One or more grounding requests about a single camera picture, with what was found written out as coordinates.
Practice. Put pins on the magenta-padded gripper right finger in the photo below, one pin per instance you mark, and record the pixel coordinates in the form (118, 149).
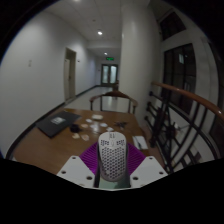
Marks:
(146, 170)

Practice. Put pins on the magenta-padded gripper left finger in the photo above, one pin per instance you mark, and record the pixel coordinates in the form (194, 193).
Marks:
(78, 170)

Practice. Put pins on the white perforated computer mouse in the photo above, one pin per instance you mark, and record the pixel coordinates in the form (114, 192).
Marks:
(112, 156)

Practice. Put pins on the pale green cartoon mouse pad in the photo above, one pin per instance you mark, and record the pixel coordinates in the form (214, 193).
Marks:
(115, 184)

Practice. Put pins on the white card with black pen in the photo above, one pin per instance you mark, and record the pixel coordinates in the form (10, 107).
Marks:
(140, 142)

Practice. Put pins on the orange cartoon sticker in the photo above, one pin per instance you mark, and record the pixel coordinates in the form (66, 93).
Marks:
(85, 137)

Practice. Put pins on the beige cartoon sticker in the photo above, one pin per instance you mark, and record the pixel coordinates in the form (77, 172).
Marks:
(76, 136)

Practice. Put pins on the pale orange sticker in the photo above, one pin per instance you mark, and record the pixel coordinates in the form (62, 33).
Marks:
(84, 126)

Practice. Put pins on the white arch-shaped sticker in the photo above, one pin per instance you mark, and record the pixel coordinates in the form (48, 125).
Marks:
(93, 126)

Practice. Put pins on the white oval sticker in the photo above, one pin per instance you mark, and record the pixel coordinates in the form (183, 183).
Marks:
(88, 120)

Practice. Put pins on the black closed laptop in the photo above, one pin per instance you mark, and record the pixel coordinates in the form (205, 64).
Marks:
(56, 123)

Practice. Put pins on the white round sticker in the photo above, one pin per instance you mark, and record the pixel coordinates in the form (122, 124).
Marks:
(103, 125)

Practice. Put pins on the small white square sticker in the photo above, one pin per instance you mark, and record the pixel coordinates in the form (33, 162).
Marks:
(110, 129)

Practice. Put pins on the dark bunch of keys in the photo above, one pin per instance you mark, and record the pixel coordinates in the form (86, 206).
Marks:
(120, 124)

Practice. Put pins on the small white box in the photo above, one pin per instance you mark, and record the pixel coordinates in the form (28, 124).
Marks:
(97, 117)

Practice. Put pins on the brown wooden armchair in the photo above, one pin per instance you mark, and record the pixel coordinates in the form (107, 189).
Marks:
(114, 94)

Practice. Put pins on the black railing with wooden handrail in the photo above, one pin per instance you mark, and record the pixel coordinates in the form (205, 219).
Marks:
(186, 95)

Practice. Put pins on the beige side door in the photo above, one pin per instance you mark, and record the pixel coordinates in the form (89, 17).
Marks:
(70, 75)

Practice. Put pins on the dark tall window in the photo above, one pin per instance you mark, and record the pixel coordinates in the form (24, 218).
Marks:
(180, 76)

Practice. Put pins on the glass double door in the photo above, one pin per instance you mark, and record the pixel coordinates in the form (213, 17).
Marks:
(109, 74)

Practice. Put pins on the green exit sign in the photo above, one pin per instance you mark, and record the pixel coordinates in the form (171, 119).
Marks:
(110, 58)

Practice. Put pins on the round ceiling light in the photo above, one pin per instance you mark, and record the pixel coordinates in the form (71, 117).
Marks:
(105, 53)
(100, 33)

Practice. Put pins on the dark transom window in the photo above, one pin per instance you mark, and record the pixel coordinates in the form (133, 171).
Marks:
(171, 26)

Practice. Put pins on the white wall switch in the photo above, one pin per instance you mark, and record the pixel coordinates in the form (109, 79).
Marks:
(30, 63)

